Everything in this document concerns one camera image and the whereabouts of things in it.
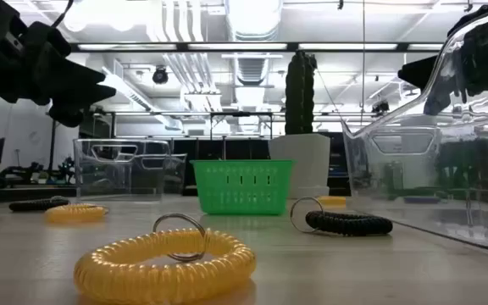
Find black spring coil keychain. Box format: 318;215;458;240
289;196;394;237
8;196;70;213

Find background robot arms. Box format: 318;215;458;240
0;156;75;186

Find black ceiling spotlight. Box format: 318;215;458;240
151;65;170;86
370;99;391;115

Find black beam with light strips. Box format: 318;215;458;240
69;41;445;53

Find silver ventilation duct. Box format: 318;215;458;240
222;0;287;42

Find black background workbench frame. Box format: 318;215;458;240
78;109;380;141

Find green plastic basket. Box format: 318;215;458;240
190;158;295;216

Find white hexagonal plant pot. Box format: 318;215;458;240
268;133;331;199

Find green cactus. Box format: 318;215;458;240
284;50;318;136

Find thin hanging cable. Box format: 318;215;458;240
360;0;366;126

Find clear plastic bin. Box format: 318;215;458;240
73;138;188;200
341;3;488;255

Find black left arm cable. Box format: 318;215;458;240
51;0;75;28

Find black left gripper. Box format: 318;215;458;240
0;8;118;129

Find yellow spring coil keychain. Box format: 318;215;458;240
73;213;257;305
316;195;347;208
43;203;110;224

